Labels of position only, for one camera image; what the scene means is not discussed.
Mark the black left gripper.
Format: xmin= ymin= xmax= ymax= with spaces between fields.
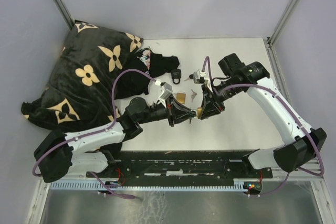
xmin=138 ymin=94 xmax=197 ymax=127

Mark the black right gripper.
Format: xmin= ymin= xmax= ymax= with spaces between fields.
xmin=197 ymin=79 xmax=242 ymax=120

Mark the medium brass padlock long shackle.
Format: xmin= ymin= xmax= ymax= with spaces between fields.
xmin=173 ymin=92 xmax=186 ymax=104

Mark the black padlock key bunch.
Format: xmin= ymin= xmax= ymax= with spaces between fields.
xmin=185 ymin=74 xmax=194 ymax=81

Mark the black padlock with keys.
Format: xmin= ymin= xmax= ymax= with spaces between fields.
xmin=171 ymin=69 xmax=182 ymax=84

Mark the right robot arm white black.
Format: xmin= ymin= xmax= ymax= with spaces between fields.
xmin=193 ymin=54 xmax=327 ymax=177

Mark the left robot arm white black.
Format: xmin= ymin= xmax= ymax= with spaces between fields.
xmin=33 ymin=96 xmax=196 ymax=183

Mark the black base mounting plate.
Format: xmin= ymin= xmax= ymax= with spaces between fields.
xmin=97 ymin=151 xmax=273 ymax=184

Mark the black printed garment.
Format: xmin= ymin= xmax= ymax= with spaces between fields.
xmin=114 ymin=47 xmax=180 ymax=100

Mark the black floral pillow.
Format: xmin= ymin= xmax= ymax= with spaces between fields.
xmin=21 ymin=22 xmax=143 ymax=132

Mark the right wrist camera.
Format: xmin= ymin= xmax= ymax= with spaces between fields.
xmin=192 ymin=70 xmax=212 ymax=91

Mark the light blue cable duct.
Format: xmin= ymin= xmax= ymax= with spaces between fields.
xmin=50 ymin=175 xmax=258 ymax=192

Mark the right aluminium corner post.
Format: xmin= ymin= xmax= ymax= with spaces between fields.
xmin=267 ymin=0 xmax=300 ymax=48

